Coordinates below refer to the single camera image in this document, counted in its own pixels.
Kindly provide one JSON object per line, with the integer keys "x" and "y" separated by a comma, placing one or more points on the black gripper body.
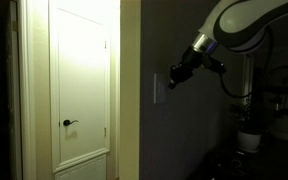
{"x": 187, "y": 65}

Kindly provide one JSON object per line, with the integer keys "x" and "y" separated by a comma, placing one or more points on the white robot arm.
{"x": 247, "y": 23}

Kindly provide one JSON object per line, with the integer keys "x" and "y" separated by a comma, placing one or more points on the green potted plant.
{"x": 247, "y": 116}

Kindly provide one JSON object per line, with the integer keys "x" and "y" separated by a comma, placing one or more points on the white panel door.
{"x": 82, "y": 90}

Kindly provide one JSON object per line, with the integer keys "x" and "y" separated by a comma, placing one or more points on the white plant pot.
{"x": 249, "y": 141}

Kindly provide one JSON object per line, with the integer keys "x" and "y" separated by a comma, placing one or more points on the white light switch plate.
{"x": 159, "y": 88}

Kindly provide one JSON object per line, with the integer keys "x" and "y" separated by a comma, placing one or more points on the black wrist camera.
{"x": 214, "y": 64}

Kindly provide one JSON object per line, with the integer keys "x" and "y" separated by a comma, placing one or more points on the white door frame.
{"x": 25, "y": 90}

